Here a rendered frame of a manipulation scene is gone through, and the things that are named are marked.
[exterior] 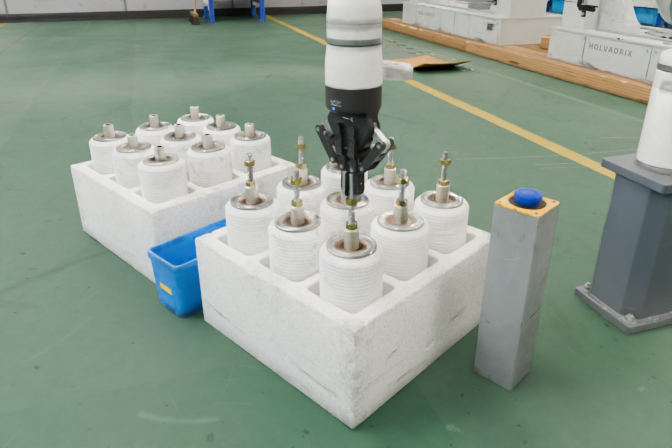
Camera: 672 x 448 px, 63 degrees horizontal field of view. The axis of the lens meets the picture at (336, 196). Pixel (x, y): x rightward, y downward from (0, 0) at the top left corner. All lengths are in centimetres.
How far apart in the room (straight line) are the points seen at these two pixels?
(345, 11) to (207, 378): 63
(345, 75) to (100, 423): 63
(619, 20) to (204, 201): 277
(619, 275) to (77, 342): 101
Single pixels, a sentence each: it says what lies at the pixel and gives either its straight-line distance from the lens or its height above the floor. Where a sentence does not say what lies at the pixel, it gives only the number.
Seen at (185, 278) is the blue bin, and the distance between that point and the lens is 109.
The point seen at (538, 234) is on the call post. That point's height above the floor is 28.
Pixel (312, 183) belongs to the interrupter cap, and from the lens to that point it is 104.
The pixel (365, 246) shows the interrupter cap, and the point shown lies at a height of 25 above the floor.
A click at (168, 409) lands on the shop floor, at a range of 95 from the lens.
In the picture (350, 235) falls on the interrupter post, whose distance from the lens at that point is 80.
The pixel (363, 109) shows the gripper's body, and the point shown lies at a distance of 71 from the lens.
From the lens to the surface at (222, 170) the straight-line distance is 125.
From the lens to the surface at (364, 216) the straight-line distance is 94.
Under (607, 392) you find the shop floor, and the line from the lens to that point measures 104.
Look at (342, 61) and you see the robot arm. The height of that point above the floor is 53.
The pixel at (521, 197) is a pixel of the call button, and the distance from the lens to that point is 83.
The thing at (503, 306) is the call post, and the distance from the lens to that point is 90.
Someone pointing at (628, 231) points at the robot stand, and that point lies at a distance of 113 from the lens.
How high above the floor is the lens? 64
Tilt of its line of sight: 23 degrees down
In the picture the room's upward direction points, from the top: straight up
